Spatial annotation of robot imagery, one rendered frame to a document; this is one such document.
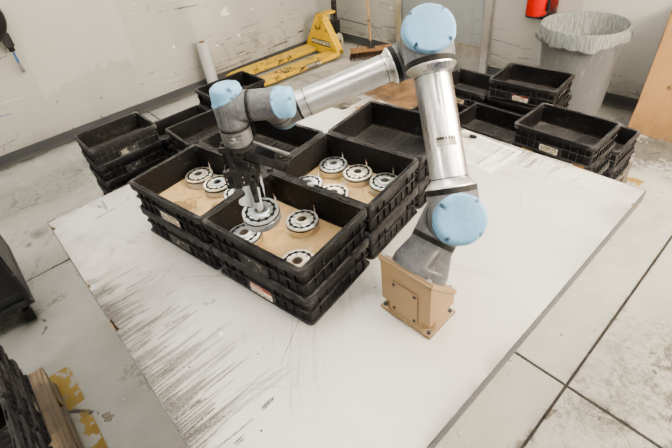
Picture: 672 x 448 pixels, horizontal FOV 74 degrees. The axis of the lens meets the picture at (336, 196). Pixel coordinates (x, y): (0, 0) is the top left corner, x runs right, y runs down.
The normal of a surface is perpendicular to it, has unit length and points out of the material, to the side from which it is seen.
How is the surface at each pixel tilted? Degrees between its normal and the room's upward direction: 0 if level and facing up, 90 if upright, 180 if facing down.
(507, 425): 0
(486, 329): 0
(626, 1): 90
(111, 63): 90
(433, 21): 46
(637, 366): 0
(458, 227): 61
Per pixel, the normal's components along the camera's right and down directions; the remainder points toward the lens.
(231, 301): -0.10, -0.80
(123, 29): 0.67, 0.39
